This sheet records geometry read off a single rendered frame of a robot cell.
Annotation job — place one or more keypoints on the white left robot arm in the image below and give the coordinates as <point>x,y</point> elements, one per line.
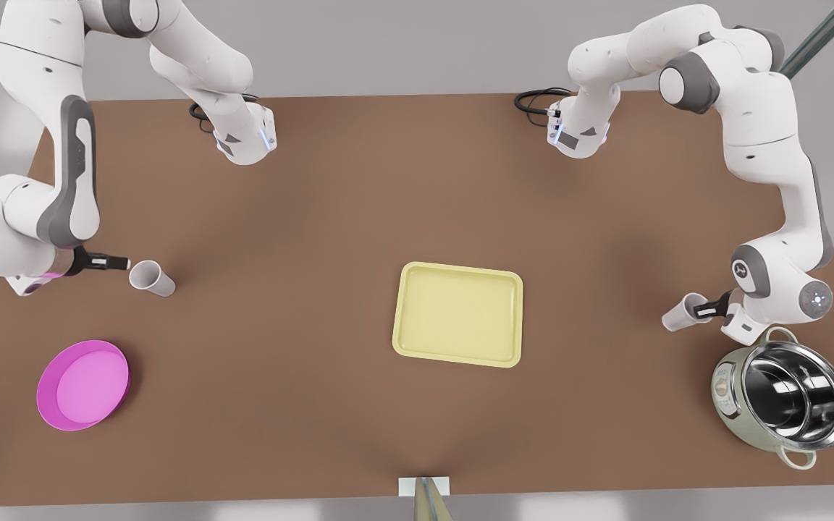
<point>772,130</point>

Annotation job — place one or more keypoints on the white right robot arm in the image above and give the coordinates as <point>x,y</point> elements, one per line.
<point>73,181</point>

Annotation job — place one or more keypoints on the white IKEA cup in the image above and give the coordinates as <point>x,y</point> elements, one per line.
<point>154,279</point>
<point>679,315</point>

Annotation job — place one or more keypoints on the pale yellow rectangular tray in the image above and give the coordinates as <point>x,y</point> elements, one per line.
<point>457,314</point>

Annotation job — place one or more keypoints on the pink round plate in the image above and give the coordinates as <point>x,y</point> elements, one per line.
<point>84,385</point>

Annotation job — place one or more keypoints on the silver frame post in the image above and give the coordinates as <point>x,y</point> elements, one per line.
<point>430,503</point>
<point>819,36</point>

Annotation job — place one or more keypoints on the white frame post foot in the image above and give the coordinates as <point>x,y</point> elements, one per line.
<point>405,485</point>

